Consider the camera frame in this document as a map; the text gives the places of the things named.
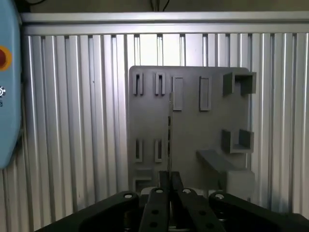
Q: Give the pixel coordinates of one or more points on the light blue teach pendant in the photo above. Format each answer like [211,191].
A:
[9,108]

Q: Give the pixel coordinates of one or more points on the red emergency stop button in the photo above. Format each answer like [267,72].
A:
[3,58]

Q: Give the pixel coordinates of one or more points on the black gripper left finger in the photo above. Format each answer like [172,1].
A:
[154,212]

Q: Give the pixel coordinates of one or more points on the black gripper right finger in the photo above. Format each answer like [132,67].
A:
[193,212]

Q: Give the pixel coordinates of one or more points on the aluminium profile frame rail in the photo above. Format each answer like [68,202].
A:
[157,23]

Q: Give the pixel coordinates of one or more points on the grey plastic parts rack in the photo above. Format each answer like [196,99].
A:
[193,130]

